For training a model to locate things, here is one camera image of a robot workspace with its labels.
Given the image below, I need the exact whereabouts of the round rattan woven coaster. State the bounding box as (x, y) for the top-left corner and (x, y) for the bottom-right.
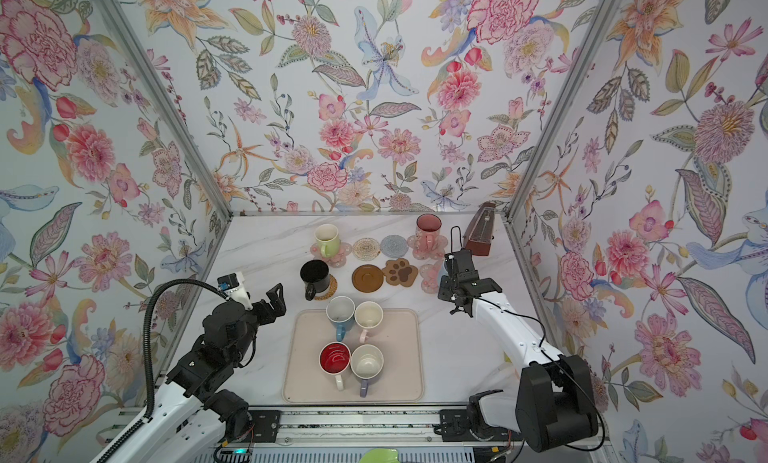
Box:
(313, 275), (338, 301)

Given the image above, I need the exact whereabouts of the red inside white mug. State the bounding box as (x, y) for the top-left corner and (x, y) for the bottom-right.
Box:
(318, 342), (351, 391)

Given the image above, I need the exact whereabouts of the pink flower coaster front right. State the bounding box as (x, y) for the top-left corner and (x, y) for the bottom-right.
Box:
(419, 261), (444, 294)

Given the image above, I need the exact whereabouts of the round brown wooden coaster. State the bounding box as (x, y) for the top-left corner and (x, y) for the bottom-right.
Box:
(351, 264), (384, 293)

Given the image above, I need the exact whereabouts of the white mug green outside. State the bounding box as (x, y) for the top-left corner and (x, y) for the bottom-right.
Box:
(314, 224), (341, 258)

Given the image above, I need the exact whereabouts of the black mug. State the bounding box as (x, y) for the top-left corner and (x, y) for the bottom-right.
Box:
(300, 259), (331, 301)

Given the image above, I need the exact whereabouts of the pink mug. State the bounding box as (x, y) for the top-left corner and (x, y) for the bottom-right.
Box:
(416, 213), (442, 253)

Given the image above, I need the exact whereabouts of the light blue mug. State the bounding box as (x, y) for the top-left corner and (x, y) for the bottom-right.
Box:
(437, 262), (450, 294)

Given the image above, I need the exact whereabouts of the pink flower coaster back right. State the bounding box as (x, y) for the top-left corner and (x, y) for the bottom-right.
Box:
(407, 233), (448, 260)

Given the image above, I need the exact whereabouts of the multicolour zigzag woven coaster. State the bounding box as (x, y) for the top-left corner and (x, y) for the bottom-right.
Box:
(352, 237), (381, 261)

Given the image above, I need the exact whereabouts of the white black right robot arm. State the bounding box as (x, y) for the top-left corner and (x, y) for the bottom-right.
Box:
(437, 249), (606, 453)

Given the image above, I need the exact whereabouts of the white mug purple handle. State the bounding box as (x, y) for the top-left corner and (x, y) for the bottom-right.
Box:
(350, 344), (384, 398)

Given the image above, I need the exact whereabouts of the cork paw print coaster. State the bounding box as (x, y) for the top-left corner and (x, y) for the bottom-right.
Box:
(382, 258), (419, 288)

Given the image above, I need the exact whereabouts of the pink flower coaster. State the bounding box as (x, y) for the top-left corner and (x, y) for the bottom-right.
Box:
(309, 240), (353, 269)
(419, 261), (444, 294)
(407, 233), (448, 260)

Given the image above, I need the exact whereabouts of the green object below rail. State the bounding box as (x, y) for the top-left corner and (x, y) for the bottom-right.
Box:
(359, 448), (400, 463)

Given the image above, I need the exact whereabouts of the red-brown wooden metronome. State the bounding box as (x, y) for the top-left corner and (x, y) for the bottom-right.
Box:
(462, 201), (496, 257)

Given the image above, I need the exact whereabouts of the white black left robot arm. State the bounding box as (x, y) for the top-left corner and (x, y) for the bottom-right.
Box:
(94, 274), (286, 462)

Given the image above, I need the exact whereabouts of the beige serving tray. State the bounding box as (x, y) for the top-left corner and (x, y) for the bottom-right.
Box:
(282, 309), (424, 405)

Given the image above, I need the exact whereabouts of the pink flower coaster left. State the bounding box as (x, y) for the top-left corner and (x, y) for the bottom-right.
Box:
(309, 240), (353, 269)

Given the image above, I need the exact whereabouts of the cream white mug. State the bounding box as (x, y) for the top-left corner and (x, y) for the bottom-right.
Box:
(354, 301), (384, 344)

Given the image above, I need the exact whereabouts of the light blue woven coaster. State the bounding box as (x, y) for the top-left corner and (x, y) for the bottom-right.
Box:
(380, 234), (409, 259)

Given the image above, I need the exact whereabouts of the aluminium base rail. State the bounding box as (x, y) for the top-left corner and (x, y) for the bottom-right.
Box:
(98, 404), (613, 449)

